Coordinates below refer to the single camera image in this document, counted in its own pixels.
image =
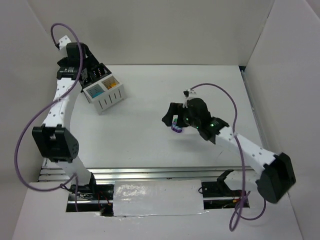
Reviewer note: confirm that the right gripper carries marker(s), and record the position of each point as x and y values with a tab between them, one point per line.
178	110

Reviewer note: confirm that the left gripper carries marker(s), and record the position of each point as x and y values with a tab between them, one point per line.
92	75

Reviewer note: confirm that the purple lotus lego brick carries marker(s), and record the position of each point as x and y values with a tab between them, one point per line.
175	127

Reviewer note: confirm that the yellow rounded lego brick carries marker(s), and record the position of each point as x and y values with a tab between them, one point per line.
111	85

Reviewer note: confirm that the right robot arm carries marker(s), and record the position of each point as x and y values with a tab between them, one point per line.
275	171

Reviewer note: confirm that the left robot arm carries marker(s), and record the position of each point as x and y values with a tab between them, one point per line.
53	138

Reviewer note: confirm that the black slotted container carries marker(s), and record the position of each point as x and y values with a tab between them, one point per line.
98	72

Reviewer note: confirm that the white slotted container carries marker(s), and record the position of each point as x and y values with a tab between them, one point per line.
110	97

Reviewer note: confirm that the white foam board front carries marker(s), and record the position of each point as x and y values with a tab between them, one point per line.
157	198

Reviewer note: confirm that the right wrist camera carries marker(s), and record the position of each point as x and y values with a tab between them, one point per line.
189	94

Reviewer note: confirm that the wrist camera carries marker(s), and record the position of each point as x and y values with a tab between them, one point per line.
189	94
62	42

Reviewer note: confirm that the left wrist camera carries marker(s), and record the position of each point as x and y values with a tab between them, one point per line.
62	42

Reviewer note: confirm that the aluminium rail right side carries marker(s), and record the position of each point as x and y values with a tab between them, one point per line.
249	94

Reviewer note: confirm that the aluminium rail left side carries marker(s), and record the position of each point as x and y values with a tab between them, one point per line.
45	163

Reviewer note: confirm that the aluminium table rail front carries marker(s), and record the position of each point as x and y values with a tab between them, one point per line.
159	173

